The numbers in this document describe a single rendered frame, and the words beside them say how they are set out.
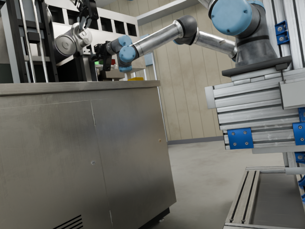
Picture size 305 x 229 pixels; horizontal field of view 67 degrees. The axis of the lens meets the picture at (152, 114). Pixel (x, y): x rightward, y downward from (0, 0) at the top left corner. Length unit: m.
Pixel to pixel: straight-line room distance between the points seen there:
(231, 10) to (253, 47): 0.18
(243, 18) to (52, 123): 0.81
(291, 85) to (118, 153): 0.83
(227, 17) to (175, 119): 3.65
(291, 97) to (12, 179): 0.97
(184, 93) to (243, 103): 3.39
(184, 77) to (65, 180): 3.49
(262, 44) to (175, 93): 3.48
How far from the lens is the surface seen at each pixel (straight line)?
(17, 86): 1.00
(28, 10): 1.35
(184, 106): 4.29
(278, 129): 0.99
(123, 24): 2.35
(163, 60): 4.49
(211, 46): 1.49
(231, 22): 0.83
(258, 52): 0.93
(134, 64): 2.25
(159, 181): 1.46
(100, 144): 1.16
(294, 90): 0.80
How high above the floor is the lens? 0.72
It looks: 1 degrees down
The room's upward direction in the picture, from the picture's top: 10 degrees counter-clockwise
